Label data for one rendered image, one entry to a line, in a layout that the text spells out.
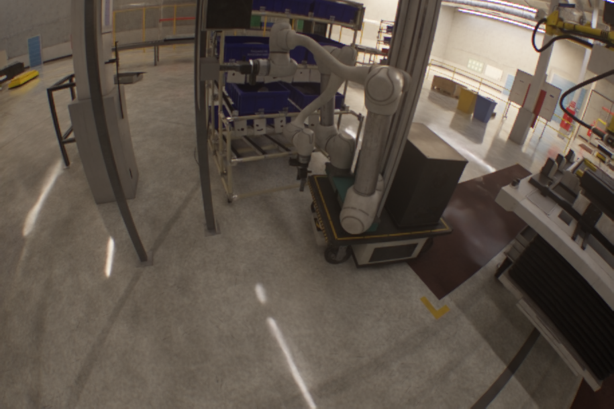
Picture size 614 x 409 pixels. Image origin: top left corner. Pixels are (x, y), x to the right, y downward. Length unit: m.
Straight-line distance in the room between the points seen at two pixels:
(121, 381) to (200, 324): 0.57
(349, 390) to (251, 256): 1.03
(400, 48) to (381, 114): 0.65
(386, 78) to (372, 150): 0.30
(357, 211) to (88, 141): 1.94
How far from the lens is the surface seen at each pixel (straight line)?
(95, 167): 2.32
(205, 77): 1.22
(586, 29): 2.46
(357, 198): 1.17
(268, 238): 1.89
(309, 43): 1.28
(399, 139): 1.43
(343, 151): 1.73
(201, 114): 1.49
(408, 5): 1.60
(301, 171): 1.64
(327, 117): 1.81
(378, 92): 0.94
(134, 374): 1.54
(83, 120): 2.17
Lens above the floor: 1.37
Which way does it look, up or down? 33 degrees down
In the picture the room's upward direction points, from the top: 9 degrees clockwise
